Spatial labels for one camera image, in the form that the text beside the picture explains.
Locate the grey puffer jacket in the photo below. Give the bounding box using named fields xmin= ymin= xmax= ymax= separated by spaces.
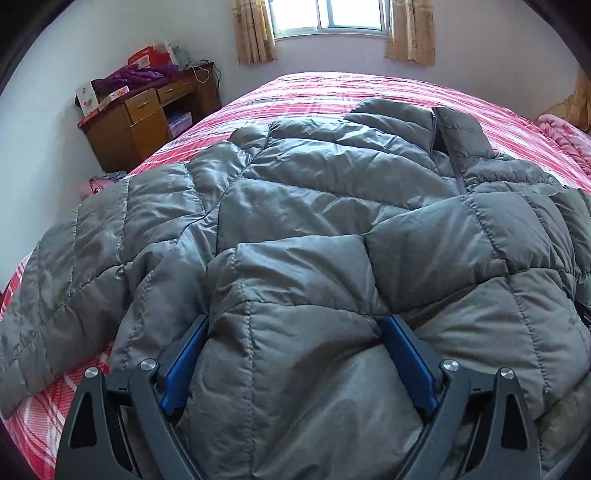
xmin=1 ymin=98 xmax=590 ymax=479

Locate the brown wooden desk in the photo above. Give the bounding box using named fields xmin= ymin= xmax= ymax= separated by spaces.
xmin=78 ymin=61 xmax=221 ymax=173

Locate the purple box in desk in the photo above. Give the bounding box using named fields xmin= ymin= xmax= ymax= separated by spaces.
xmin=167 ymin=112 xmax=193 ymax=138

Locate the pink folded blanket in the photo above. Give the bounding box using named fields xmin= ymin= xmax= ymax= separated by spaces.
xmin=537 ymin=114 xmax=591 ymax=177

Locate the white gift box on desk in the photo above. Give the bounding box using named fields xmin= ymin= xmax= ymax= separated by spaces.
xmin=76 ymin=81 xmax=100 ymax=117

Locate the yellow tied curtain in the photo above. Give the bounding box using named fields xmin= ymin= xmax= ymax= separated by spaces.
xmin=546 ymin=68 xmax=591 ymax=134

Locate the purple garment on desk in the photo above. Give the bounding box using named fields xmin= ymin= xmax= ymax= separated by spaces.
xmin=91 ymin=64 xmax=179 ymax=96

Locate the right beige curtain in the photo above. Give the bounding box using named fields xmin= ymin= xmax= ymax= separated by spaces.
xmin=386 ymin=0 xmax=436 ymax=67

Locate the beige curtain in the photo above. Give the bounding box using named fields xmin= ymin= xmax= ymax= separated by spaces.
xmin=386 ymin=0 xmax=436 ymax=67
xmin=232 ymin=0 xmax=277 ymax=65

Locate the red box on desk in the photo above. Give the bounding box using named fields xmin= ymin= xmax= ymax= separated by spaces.
xmin=127 ymin=46 xmax=171 ymax=69

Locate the left beige curtain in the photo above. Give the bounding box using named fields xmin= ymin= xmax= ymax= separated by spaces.
xmin=232 ymin=0 xmax=277 ymax=65

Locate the window with white frame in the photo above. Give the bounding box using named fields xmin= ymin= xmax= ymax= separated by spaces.
xmin=267 ymin=0 xmax=392 ymax=37

